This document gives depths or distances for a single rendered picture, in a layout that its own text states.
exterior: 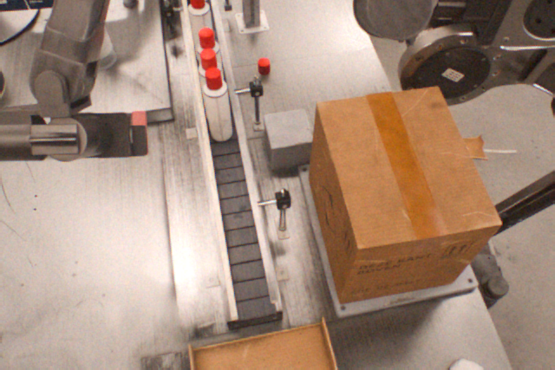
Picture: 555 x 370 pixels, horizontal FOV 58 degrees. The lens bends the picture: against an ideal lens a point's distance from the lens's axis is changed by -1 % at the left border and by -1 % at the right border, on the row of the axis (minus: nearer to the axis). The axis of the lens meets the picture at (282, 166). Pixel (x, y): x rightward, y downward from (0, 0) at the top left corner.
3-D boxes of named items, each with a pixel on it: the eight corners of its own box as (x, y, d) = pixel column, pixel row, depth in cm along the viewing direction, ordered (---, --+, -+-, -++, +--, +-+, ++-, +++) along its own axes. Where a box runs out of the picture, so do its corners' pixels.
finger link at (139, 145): (113, 112, 83) (93, 112, 73) (156, 110, 83) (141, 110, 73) (115, 153, 83) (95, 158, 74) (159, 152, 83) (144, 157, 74)
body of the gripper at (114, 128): (62, 113, 74) (39, 114, 67) (130, 112, 75) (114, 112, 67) (65, 158, 75) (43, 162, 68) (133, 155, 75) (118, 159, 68)
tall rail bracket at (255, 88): (233, 121, 127) (229, 75, 113) (262, 117, 128) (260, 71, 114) (236, 131, 126) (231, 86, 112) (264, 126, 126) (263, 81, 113)
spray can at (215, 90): (209, 126, 120) (198, 65, 103) (231, 123, 121) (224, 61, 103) (212, 144, 117) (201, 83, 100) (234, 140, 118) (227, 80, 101)
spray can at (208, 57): (205, 108, 123) (193, 46, 106) (225, 106, 124) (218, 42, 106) (207, 126, 120) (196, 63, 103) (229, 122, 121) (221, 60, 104)
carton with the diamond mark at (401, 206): (308, 178, 116) (316, 100, 93) (408, 163, 118) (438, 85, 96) (339, 305, 100) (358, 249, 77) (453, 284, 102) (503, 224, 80)
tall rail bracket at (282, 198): (255, 226, 111) (251, 188, 97) (287, 220, 112) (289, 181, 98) (257, 239, 109) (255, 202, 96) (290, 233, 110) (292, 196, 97)
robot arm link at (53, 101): (61, 71, 58) (87, 63, 66) (-37, 73, 58) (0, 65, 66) (75, 170, 61) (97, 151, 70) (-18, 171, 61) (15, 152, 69)
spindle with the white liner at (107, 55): (82, 49, 134) (40, -51, 109) (116, 45, 135) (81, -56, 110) (81, 74, 129) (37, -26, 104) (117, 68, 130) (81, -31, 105)
